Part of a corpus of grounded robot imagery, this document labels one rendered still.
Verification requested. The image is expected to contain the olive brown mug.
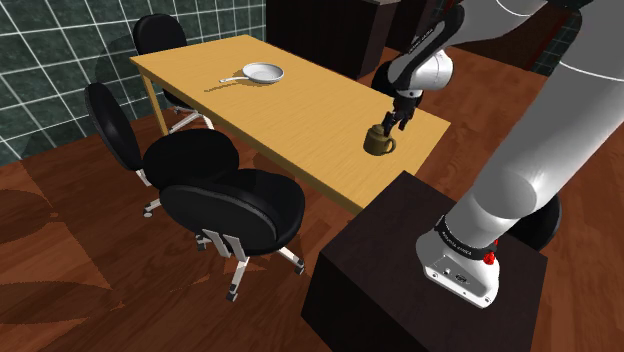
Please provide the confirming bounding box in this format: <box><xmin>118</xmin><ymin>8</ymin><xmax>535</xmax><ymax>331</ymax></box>
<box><xmin>362</xmin><ymin>123</ymin><xmax>398</xmax><ymax>158</ymax></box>

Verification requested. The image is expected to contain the dark wooden cabinet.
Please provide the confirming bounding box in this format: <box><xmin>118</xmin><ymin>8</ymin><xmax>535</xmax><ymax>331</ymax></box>
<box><xmin>264</xmin><ymin>0</ymin><xmax>440</xmax><ymax>82</ymax></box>

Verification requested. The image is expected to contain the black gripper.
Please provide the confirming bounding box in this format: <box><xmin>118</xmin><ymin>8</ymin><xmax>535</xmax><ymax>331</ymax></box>
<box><xmin>381</xmin><ymin>94</ymin><xmax>424</xmax><ymax>138</ymax></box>

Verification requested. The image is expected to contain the light wooden table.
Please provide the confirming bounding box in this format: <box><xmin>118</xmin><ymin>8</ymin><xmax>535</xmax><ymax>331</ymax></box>
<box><xmin>128</xmin><ymin>33</ymin><xmax>452</xmax><ymax>216</ymax></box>

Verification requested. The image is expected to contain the dark robot stand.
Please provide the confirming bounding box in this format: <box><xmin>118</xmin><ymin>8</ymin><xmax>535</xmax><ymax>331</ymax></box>
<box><xmin>300</xmin><ymin>169</ymin><xmax>549</xmax><ymax>352</ymax></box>

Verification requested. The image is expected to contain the white frying pan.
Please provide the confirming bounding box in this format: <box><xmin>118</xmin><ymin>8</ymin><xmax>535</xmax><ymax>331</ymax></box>
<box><xmin>218</xmin><ymin>61</ymin><xmax>285</xmax><ymax>86</ymax></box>

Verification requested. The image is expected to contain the black office chair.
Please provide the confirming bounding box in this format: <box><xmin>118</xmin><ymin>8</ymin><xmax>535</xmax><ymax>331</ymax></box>
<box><xmin>158</xmin><ymin>168</ymin><xmax>307</xmax><ymax>303</ymax></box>
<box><xmin>131</xmin><ymin>12</ymin><xmax>216</xmax><ymax>136</ymax></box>
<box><xmin>83</xmin><ymin>81</ymin><xmax>241</xmax><ymax>219</ymax></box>

